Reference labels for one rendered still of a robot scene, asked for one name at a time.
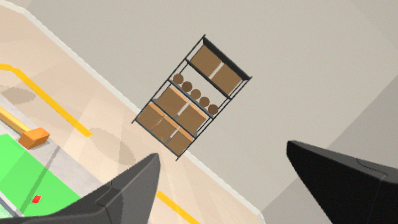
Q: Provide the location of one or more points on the small red block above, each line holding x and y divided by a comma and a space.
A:
36, 199

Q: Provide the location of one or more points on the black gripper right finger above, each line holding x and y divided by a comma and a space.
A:
348, 189

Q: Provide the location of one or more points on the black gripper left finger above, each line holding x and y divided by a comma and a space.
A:
126, 199

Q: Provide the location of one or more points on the green putting mat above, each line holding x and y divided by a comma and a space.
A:
22, 178

